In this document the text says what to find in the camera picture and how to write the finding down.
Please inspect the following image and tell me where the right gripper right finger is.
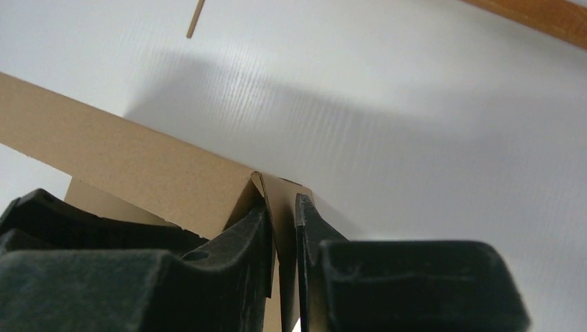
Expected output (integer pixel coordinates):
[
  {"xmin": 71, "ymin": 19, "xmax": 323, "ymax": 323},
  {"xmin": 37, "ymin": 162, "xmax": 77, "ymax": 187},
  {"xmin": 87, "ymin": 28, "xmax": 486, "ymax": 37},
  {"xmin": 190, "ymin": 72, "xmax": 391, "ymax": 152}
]
[{"xmin": 295, "ymin": 194, "xmax": 531, "ymax": 331}]

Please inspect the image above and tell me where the orange wooden shelf rack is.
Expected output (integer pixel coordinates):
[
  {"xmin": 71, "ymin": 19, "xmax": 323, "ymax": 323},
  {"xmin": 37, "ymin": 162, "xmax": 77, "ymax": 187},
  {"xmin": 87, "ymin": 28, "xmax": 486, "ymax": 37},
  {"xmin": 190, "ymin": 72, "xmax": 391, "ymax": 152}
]
[{"xmin": 466, "ymin": 0, "xmax": 586, "ymax": 50}]

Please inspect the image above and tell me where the brown cardboard box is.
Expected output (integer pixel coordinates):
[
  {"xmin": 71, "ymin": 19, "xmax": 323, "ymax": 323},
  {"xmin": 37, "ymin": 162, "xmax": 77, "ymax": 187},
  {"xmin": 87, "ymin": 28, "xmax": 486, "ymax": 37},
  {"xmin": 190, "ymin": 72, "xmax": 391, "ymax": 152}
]
[{"xmin": 1, "ymin": 74, "xmax": 310, "ymax": 331}]

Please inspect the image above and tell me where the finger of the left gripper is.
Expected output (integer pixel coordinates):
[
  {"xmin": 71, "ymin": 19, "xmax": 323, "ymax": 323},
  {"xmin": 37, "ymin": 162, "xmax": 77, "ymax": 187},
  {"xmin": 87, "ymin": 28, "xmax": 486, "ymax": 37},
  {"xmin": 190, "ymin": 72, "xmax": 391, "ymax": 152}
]
[{"xmin": 1, "ymin": 188, "xmax": 208, "ymax": 256}]

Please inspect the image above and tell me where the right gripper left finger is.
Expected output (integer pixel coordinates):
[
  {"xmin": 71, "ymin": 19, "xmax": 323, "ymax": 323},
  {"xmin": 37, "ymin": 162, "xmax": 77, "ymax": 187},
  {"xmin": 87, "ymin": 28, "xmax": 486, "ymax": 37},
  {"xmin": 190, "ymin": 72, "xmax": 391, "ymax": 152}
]
[{"xmin": 1, "ymin": 206, "xmax": 272, "ymax": 331}]

